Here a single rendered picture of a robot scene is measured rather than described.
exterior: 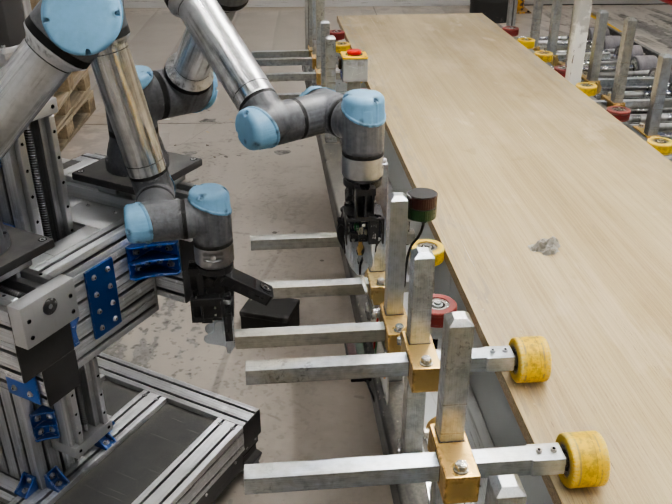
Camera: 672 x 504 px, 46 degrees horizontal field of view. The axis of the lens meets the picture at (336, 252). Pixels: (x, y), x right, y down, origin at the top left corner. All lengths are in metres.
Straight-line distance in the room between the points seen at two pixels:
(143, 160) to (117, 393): 1.19
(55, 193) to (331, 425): 1.28
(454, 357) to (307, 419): 1.66
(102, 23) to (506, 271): 0.99
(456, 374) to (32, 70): 0.80
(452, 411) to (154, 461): 1.31
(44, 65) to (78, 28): 0.09
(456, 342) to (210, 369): 1.97
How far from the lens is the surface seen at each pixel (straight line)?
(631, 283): 1.80
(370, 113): 1.35
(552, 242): 1.89
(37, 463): 2.23
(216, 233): 1.46
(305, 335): 1.60
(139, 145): 1.52
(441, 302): 1.62
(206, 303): 1.53
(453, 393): 1.13
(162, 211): 1.45
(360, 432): 2.67
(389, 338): 1.58
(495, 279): 1.74
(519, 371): 1.40
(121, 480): 2.28
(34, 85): 1.36
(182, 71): 1.88
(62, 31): 1.30
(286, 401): 2.80
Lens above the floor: 1.76
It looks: 28 degrees down
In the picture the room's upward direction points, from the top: straight up
